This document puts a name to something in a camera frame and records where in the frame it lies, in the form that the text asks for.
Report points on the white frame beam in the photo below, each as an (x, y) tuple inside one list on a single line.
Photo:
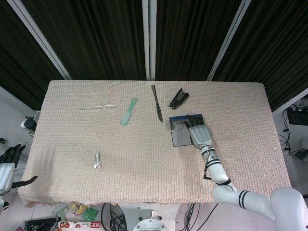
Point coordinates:
[(19, 97), (291, 99)]

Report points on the black curtain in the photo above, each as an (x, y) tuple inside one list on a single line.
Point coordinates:
[(101, 36)]

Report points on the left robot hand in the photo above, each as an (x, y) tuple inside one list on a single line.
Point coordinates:
[(6, 175)]

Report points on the black table knife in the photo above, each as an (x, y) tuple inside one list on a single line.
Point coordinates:
[(158, 113)]

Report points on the white frame post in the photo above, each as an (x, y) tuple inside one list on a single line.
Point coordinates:
[(41, 41), (149, 41), (228, 41)]

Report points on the beige waffle tablecloth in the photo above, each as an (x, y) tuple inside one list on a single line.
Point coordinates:
[(144, 149)]

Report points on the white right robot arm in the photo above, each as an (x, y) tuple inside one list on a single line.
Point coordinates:
[(216, 170)]

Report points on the grey stand with black cylinder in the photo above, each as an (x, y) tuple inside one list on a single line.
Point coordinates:
[(30, 124)]

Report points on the green plastic clip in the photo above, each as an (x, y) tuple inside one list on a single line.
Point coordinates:
[(61, 211)]

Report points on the green circuit board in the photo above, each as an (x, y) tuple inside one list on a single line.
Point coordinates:
[(91, 213)]

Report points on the black wire-frame eyeglasses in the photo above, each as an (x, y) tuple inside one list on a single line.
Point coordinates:
[(178, 126)]

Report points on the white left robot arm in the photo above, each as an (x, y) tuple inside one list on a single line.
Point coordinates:
[(2, 203)]

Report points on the green scrubbing brush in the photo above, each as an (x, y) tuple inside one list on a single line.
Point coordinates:
[(125, 118)]

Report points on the black stapler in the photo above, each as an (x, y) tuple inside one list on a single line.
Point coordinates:
[(178, 98)]

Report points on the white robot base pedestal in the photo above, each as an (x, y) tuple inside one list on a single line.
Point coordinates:
[(149, 216)]

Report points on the grey box with blue edge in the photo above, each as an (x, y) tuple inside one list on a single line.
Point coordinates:
[(180, 138)]

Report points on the black tool tray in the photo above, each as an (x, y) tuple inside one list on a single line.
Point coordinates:
[(41, 223)]

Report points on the red and white carton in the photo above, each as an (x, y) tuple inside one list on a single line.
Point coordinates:
[(79, 225)]

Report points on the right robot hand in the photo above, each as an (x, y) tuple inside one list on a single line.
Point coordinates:
[(199, 133)]

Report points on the clear plastic tube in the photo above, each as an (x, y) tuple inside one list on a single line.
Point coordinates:
[(96, 107)]

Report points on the yellow snack packet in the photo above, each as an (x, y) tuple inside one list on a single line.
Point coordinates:
[(78, 209)]

